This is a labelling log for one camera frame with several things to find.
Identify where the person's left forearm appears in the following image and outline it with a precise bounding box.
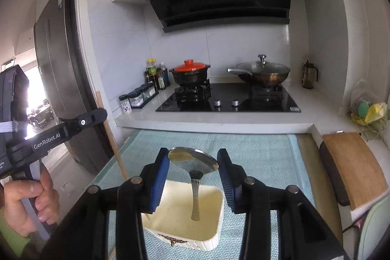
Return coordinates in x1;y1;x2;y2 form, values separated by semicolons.
0;205;31;257

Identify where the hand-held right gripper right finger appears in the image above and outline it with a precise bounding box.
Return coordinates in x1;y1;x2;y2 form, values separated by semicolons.
217;149;348;260

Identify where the yellow plastic bag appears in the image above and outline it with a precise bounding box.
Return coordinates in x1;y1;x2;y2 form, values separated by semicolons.
350;102;388;126

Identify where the green sponge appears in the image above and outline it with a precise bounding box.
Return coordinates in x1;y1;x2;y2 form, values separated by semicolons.
357;102;369;119

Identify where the black pan handle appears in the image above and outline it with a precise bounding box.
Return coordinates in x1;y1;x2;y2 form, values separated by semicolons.
341;222;364;232

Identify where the black gas stove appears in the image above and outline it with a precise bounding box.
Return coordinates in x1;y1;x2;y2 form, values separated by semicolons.
155;79;302;114

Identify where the black clay pot orange lid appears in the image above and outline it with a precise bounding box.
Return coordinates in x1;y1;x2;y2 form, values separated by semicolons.
169;59;211;87

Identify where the person's left hand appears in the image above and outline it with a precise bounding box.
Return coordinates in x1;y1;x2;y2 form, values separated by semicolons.
1;170;60;238

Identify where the dark sauce bottle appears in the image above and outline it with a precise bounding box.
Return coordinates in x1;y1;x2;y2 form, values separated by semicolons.
154;67;166;90

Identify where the wooden chopstick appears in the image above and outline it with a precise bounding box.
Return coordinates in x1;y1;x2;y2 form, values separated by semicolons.
95;91;152;220

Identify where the yellow-capped sauce bottle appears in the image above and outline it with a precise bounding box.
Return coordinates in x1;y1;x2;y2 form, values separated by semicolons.
145;58;159;90

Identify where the white-capped bottle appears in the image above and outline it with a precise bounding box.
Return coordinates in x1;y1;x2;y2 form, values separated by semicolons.
160;62;170;87

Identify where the wire rack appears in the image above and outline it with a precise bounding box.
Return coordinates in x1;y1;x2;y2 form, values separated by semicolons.
349;108;390;142

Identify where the white ribbed utensil holder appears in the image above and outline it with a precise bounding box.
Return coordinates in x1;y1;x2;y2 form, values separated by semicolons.
142;179;225;250

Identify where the light blue woven mat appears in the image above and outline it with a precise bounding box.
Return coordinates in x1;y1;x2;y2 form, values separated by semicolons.
87;130;314;260

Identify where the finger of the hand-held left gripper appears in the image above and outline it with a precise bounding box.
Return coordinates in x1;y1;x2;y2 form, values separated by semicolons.
8;108;108;171

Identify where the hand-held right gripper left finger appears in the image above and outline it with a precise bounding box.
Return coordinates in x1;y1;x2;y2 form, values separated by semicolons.
46;148;170;260

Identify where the metal spoon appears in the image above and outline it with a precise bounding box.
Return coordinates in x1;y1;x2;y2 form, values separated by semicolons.
167;147;220;221

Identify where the steel wok with glass lid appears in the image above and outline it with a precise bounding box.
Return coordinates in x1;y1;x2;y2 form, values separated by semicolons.
227;54;291;88

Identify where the white seasoning jar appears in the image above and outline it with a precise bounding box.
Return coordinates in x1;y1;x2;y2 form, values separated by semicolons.
119;95;132;114

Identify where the grey refrigerator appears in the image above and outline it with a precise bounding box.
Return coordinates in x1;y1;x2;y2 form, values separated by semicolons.
33;0;113;175

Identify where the wooden cutting board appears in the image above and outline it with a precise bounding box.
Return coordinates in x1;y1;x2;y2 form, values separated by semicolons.
322;132;382;211

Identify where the brown cloth strip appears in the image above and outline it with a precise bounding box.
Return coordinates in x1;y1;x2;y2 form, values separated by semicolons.
297;135;324;212

